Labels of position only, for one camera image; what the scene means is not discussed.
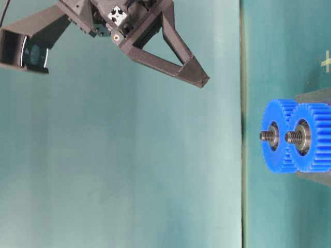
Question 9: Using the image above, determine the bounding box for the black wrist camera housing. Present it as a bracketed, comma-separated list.
[1, 5, 70, 74]

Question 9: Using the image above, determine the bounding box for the threaded steel shaft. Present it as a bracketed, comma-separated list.
[260, 131, 277, 142]
[284, 131, 305, 144]

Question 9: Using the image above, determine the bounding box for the near threaded steel shaft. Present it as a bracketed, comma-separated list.
[284, 131, 305, 144]

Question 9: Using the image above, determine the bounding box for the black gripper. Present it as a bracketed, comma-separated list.
[57, 1, 209, 88]

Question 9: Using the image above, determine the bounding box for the far threaded steel shaft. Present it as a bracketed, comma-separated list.
[260, 131, 277, 142]

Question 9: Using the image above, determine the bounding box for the far blue plastic gear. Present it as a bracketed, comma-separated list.
[261, 99, 298, 174]

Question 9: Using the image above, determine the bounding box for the near blue plastic gear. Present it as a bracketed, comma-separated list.
[288, 103, 330, 173]

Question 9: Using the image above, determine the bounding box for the blue plastic gear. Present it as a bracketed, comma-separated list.
[288, 103, 330, 173]
[261, 99, 298, 174]

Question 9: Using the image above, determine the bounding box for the grey metal base block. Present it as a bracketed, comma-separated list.
[295, 88, 330, 188]

